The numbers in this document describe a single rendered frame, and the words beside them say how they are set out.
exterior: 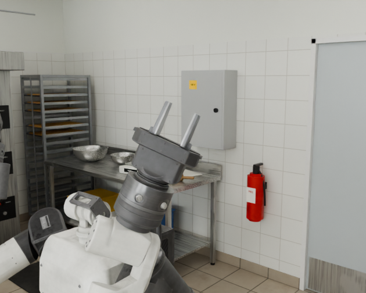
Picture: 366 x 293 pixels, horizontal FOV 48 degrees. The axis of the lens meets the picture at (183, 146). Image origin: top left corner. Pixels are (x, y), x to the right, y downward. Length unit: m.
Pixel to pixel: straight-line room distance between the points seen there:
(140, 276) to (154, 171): 0.18
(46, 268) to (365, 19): 2.78
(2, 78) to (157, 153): 3.59
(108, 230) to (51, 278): 0.41
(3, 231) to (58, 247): 3.34
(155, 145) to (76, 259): 0.44
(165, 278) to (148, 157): 0.32
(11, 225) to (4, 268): 3.21
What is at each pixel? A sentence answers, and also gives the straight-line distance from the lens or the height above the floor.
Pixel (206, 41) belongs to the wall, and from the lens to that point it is 4.00.
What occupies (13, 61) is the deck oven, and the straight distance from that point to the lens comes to 4.02.
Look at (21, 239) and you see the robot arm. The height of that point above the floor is 1.33.
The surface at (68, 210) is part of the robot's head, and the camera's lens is 1.08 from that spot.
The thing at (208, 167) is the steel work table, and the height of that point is 0.94.
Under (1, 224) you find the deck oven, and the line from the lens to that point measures 4.40.
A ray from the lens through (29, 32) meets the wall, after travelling 5.54.
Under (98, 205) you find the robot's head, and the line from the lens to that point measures 1.00.
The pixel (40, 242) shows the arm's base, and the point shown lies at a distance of 1.21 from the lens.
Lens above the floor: 1.77
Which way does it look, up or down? 9 degrees down
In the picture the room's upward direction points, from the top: straight up
